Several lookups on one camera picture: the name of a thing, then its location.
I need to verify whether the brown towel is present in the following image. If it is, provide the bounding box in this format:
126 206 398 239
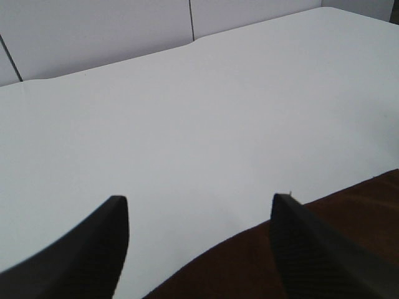
148 170 398 298

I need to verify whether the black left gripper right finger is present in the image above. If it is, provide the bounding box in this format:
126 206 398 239
269 194 398 298

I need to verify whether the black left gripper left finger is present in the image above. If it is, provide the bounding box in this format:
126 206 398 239
1 196 128 298

